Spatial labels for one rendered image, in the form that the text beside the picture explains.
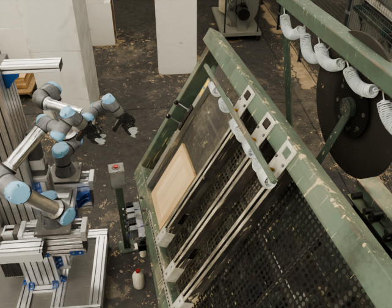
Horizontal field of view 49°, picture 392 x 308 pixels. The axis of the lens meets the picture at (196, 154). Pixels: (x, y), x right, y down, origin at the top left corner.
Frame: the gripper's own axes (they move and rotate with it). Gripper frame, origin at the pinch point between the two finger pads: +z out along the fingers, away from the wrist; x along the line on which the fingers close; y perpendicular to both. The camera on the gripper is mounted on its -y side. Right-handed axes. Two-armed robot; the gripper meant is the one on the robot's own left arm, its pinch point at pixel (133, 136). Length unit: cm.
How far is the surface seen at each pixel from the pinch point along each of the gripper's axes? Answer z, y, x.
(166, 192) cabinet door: 37.8, 3.8, -23.7
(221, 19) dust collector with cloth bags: 167, 56, 537
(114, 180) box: 35, -41, 13
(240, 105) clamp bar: -16, 81, -49
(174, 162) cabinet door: 27.0, 17.2, -10.7
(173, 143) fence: 21.7, 19.7, 3.0
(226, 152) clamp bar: 5, 61, -53
